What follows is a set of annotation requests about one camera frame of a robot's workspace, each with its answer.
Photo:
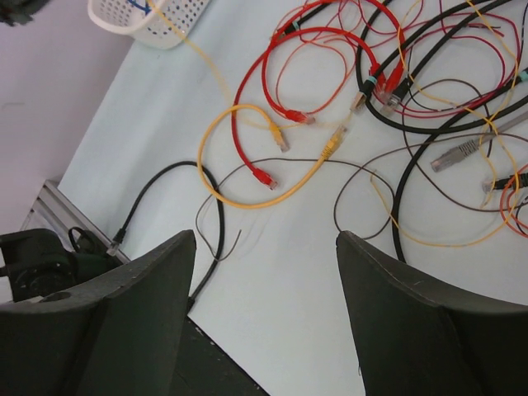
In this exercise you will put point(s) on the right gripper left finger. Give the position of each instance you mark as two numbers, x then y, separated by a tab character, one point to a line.
116	334

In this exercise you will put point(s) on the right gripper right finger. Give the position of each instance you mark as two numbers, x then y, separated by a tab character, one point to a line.
417	335

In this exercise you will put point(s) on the left white basket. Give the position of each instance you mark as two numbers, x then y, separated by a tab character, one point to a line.
158	24

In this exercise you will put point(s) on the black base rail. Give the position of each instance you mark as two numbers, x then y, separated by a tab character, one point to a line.
204	368

